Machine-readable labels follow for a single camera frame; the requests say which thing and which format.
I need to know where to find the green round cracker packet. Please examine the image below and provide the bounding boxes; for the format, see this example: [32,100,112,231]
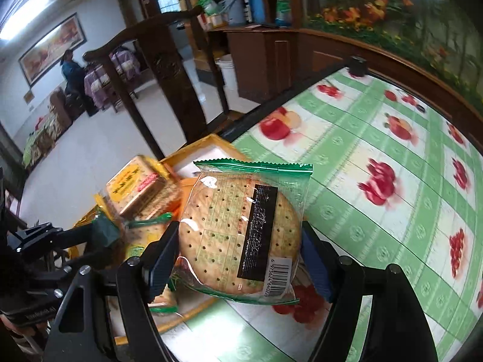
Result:
[168,160,314,306]
[123,211,181,315]

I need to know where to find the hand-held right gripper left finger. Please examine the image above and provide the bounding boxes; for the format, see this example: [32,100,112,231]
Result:
[45,220,182,362]

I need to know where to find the small black pot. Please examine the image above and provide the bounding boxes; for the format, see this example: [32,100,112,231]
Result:
[347,56,367,78]

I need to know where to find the dark wooden cabinet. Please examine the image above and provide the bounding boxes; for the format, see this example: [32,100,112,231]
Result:
[206,23,355,106]

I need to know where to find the white bucket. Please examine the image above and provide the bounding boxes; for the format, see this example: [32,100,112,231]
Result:
[215,55,239,91]

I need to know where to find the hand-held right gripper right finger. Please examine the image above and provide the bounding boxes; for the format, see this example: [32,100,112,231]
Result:
[301,221,441,362]

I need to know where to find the brown sofa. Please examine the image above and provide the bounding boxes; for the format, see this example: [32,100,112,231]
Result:
[49,87,74,132]

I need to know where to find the green fruit-print tablecloth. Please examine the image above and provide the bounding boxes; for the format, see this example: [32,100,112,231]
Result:
[151,66,483,362]

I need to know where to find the grey kettle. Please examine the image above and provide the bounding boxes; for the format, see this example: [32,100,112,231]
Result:
[222,0,246,27]

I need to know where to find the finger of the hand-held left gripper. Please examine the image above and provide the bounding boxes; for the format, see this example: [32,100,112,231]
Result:
[23,266,82,291]
[8,223,99,252]

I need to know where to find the ceiling light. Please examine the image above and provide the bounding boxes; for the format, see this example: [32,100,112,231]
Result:
[0,0,51,40]

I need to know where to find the dark wooden chair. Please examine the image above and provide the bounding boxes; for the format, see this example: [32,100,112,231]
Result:
[82,5,242,167]

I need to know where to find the framed wall painting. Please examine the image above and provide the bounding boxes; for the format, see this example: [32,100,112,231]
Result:
[18,12,88,87]

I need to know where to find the yellow rectangular cracker packet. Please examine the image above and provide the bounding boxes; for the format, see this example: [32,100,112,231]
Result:
[94,154,184,221]

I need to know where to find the purple cloth covered table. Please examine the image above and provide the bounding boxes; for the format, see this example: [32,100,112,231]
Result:
[83,45,142,112]

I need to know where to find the blue thermos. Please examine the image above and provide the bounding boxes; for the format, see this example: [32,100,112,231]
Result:
[249,0,267,25]

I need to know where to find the yellow-taped white box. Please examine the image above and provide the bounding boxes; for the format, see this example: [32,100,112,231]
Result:
[73,134,257,348]

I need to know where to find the orange and white cartons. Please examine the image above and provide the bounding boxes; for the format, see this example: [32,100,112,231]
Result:
[204,13,229,31]

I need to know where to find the floral blanket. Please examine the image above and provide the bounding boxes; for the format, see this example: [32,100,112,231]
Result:
[21,115,65,170]

